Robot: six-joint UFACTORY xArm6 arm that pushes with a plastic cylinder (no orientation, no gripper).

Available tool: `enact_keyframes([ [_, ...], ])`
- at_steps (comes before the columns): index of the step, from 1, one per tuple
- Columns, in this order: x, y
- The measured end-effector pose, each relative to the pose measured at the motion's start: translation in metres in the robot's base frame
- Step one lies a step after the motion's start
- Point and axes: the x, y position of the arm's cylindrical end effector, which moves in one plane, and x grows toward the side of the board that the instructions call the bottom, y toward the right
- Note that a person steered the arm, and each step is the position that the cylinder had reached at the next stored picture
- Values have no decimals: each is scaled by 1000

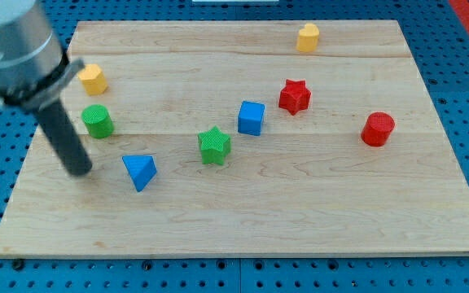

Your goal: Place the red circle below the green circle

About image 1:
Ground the red cylinder block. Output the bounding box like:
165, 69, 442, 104
361, 112, 396, 147

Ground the green star block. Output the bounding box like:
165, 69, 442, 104
197, 126, 231, 165

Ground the light wooden board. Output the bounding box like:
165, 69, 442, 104
0, 20, 469, 259

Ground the yellow heart block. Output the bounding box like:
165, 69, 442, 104
296, 23, 320, 53

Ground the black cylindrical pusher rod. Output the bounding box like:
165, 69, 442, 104
33, 100, 92, 177

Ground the blue triangle block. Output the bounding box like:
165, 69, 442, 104
122, 155, 157, 192

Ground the blue cube block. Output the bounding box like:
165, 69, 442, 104
238, 101, 265, 136

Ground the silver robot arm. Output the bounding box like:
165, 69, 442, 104
0, 0, 92, 177

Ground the yellow hexagon block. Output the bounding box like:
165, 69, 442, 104
77, 63, 108, 96

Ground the red star block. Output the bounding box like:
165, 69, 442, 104
278, 79, 312, 116

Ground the green cylinder block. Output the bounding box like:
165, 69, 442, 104
81, 104, 114, 139

